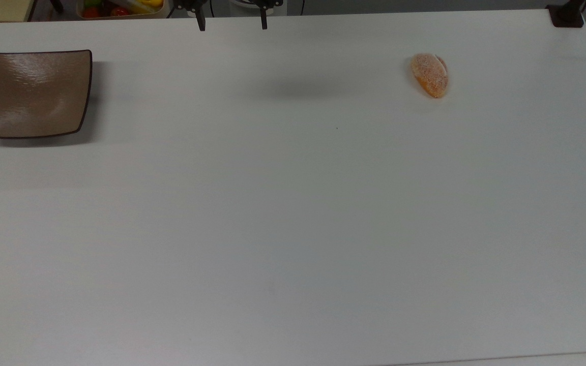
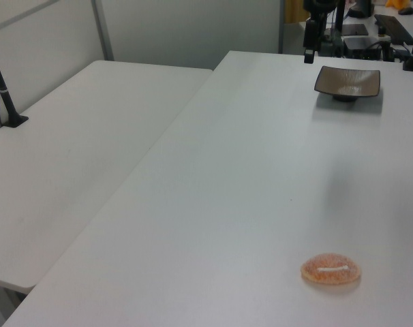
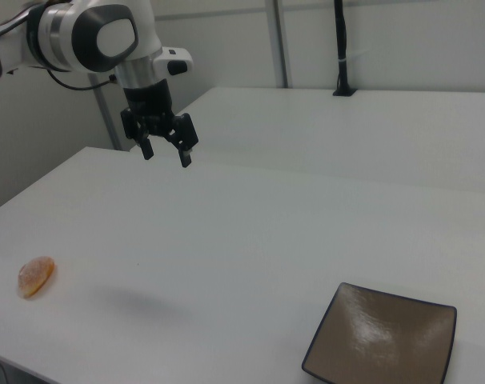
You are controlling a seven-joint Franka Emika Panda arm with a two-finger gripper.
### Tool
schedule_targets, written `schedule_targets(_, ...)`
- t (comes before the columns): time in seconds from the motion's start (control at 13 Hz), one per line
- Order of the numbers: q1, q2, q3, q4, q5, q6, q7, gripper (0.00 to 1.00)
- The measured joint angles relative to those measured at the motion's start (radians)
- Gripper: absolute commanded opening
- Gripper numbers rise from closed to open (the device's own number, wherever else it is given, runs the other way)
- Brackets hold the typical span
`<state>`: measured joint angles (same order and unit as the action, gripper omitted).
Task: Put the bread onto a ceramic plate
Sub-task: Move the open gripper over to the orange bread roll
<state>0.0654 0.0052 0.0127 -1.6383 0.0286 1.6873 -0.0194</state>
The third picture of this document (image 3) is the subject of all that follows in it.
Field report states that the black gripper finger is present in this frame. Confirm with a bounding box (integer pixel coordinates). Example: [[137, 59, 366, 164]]
[[166, 113, 200, 169], [120, 107, 154, 162]]

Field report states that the white cable tie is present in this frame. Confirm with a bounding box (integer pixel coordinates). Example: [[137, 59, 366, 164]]
[[337, 48, 370, 64]]

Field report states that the grey partition rail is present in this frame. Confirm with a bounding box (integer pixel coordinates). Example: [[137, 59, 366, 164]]
[[154, 0, 485, 22]]

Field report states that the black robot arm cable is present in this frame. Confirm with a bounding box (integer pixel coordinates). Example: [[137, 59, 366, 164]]
[[46, 67, 119, 91]]

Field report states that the square brown ceramic plate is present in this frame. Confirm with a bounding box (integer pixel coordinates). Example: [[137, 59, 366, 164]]
[[301, 282, 458, 384]]

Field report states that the black pole stand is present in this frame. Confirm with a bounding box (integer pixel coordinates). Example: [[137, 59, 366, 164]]
[[331, 0, 358, 98]]

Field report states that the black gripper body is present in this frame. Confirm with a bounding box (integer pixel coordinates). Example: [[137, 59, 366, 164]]
[[122, 78, 184, 140]]

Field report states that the orange translucent object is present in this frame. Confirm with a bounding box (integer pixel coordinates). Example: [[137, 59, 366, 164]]
[[17, 255, 56, 299]]

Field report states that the grey partition post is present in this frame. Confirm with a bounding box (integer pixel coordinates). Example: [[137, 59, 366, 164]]
[[87, 74, 124, 151], [265, 0, 290, 89]]

